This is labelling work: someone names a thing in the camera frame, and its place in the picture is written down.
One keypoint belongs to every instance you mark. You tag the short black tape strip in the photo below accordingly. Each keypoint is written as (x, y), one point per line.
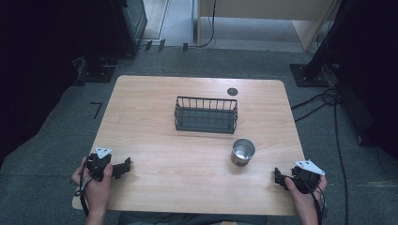
(185, 47)
(148, 45)
(161, 45)

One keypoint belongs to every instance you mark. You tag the silver metal cup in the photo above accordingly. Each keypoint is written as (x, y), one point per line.
(242, 153)

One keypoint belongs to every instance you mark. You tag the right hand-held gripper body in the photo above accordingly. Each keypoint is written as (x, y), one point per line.
(308, 178)

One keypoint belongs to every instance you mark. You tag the dark curtain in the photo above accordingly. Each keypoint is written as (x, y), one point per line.
(37, 62)
(372, 62)

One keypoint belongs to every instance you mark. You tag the black stand with square base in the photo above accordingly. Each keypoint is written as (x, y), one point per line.
(308, 76)
(95, 73)

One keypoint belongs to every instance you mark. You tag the person's right hand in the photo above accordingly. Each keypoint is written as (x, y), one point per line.
(302, 200)

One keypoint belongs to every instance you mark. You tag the person's dark clothing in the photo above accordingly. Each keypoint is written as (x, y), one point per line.
(187, 219)

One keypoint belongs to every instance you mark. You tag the person's left hand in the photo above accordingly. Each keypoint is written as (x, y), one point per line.
(97, 192)

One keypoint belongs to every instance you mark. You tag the dark cabinet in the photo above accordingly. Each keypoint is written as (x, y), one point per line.
(128, 25)

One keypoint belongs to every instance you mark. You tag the black round table cap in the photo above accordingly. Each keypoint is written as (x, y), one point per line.
(232, 91)

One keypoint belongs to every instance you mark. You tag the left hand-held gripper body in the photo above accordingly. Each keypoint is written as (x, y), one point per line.
(97, 164)

